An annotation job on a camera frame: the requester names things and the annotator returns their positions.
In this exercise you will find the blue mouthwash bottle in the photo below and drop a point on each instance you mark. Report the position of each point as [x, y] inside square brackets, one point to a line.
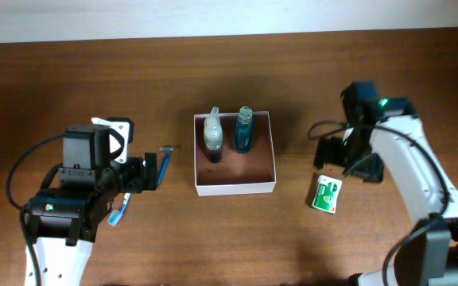
[244, 126]

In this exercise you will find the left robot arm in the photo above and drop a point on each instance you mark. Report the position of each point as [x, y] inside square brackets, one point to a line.
[60, 222]

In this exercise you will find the green Dettol soap pack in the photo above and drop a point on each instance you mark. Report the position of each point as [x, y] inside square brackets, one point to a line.
[327, 192]

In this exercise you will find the white cardboard box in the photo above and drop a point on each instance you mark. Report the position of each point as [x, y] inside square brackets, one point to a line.
[252, 172]

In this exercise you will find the blue disposable razor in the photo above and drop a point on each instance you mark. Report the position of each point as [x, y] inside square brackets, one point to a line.
[167, 150]

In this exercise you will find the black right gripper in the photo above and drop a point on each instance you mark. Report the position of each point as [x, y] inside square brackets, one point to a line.
[327, 152]

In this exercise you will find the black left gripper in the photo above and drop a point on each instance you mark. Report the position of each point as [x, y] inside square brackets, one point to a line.
[137, 183]

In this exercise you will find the blue white toothbrush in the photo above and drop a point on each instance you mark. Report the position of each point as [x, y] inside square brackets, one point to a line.
[116, 215]

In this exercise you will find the clear spray bottle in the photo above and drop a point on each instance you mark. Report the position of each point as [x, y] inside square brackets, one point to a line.
[213, 136]

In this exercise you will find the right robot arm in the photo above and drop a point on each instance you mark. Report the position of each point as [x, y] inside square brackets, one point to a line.
[386, 134]

